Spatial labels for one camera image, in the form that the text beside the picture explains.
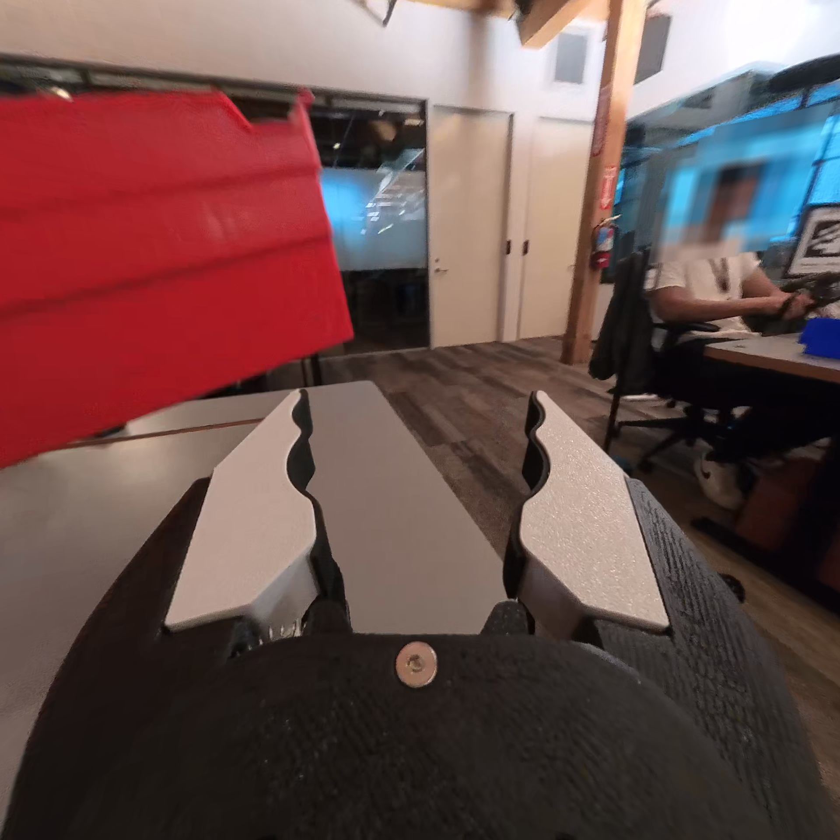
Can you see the brown desk with black legs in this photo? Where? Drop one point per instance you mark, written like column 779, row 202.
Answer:
column 754, row 348

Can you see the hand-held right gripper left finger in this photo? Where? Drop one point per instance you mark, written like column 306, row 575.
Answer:
column 249, row 525

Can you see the wall vent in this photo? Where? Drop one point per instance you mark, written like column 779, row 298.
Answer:
column 571, row 58

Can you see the white door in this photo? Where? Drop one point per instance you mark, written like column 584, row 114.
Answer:
column 469, row 229
column 551, row 229

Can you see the printed tag sign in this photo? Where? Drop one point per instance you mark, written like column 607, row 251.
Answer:
column 817, row 239

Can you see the red fire extinguisher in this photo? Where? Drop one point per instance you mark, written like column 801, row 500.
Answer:
column 602, row 246

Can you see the cardboard box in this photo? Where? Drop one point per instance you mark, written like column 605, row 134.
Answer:
column 781, row 499

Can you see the small blue plastic bin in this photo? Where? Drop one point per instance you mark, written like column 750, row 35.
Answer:
column 820, row 338

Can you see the black office chair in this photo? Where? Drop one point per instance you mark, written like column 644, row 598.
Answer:
column 623, row 328

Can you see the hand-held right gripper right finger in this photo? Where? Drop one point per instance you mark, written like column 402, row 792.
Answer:
column 584, row 525

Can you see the red plastic bin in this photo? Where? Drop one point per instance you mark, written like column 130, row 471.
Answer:
column 164, row 262

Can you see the wooden post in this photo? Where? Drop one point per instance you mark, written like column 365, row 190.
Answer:
column 587, row 315

